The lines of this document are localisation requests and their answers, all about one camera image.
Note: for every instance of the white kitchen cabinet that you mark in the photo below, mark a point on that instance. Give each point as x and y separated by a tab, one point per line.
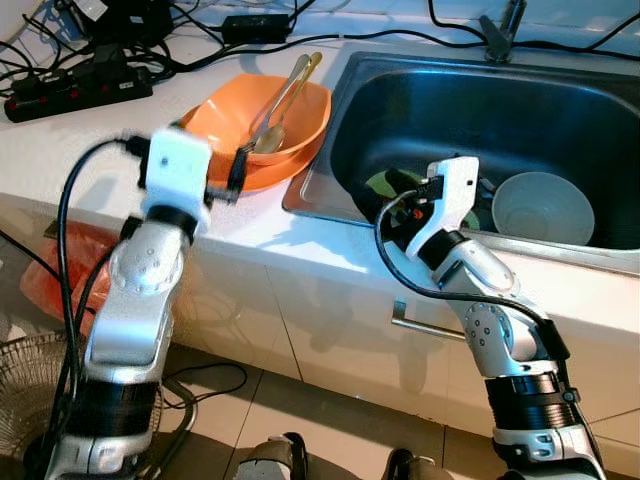
300	310

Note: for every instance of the gold metal fork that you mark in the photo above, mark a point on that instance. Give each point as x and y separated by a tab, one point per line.
285	85

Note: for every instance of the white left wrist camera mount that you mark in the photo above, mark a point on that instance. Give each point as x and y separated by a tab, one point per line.
175	170

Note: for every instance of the orange plastic bowl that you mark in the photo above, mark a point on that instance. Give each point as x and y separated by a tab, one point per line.
225	115

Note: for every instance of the black power strip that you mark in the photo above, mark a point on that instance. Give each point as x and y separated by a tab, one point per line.
80	95

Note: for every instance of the robot right leg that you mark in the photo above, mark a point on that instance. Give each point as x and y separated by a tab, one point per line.
420	468

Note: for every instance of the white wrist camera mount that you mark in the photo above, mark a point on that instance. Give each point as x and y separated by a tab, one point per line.
175	170
455	185

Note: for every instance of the orange plastic plate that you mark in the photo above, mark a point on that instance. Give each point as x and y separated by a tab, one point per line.
275	177

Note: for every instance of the standing fan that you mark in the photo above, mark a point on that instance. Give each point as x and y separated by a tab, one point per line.
20	400

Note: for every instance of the chrome sink faucet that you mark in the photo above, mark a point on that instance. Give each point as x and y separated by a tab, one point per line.
500	40

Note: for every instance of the white bowl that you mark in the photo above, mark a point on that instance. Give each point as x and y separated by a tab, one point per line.
540	215

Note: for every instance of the robot leg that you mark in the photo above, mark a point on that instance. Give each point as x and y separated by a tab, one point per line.
265	462
420	468

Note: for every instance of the black power adapter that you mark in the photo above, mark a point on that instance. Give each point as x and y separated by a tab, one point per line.
255	28

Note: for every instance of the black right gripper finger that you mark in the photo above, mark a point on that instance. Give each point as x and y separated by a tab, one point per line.
403	183

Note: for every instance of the robot left leg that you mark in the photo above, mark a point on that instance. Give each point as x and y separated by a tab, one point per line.
265	462

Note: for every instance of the black charger block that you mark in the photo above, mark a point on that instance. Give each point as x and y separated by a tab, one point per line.
130	20

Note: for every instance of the dark metal spoon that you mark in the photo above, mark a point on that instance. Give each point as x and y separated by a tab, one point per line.
486	188

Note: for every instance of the gold metal spoon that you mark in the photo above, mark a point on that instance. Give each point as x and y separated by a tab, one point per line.
268	140

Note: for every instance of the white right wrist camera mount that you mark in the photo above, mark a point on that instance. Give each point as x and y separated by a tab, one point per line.
455	185

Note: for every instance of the red plastic bag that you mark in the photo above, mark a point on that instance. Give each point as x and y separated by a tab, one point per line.
40	275

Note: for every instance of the stainless steel sink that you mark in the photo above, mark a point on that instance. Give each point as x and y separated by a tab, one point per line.
480	110

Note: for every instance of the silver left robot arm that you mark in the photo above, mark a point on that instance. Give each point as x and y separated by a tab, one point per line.
130	300

